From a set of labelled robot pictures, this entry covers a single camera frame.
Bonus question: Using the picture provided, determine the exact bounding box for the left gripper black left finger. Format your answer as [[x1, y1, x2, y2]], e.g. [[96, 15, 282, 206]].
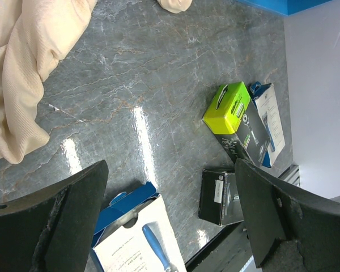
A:
[[0, 160, 108, 271]]

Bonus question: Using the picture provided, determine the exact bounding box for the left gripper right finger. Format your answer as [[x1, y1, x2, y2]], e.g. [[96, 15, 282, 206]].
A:
[[235, 159, 340, 271]]

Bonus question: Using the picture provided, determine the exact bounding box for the white box blue razor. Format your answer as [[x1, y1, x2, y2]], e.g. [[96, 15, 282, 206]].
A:
[[90, 182, 186, 271]]

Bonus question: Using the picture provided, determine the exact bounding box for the blue shelf unit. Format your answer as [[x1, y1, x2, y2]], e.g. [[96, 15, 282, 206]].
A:
[[239, 0, 330, 16]]

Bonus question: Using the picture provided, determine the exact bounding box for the white razor box right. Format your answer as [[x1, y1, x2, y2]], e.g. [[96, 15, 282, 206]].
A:
[[249, 82, 286, 168]]

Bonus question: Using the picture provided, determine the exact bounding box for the beige cloth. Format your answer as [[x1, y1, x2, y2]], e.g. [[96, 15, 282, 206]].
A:
[[0, 0, 193, 165]]

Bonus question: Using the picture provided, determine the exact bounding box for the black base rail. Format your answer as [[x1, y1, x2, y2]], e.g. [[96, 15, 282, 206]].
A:
[[185, 222, 252, 271]]

